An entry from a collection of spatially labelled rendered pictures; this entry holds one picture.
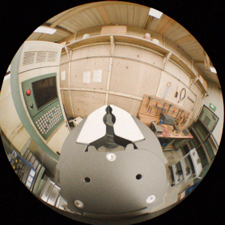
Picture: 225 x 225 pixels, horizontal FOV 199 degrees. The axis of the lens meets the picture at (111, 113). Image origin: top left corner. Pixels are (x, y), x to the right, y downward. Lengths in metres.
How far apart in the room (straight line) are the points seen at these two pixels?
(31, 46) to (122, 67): 1.57
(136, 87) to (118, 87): 0.43
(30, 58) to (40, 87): 0.35
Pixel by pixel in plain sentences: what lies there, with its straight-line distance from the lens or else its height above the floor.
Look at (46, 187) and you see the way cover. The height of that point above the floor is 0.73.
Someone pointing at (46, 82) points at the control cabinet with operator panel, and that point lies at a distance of 0.84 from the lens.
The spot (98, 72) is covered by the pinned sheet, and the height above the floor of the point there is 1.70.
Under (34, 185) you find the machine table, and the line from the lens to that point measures 1.21.
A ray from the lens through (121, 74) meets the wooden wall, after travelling 1.53.
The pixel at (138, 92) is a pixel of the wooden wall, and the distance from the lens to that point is 1.60.
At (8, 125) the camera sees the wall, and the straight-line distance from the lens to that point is 1.91.
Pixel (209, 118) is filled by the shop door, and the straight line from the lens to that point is 3.67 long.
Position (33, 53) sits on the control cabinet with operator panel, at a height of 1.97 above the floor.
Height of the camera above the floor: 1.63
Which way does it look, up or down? 32 degrees down
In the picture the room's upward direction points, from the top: 8 degrees clockwise
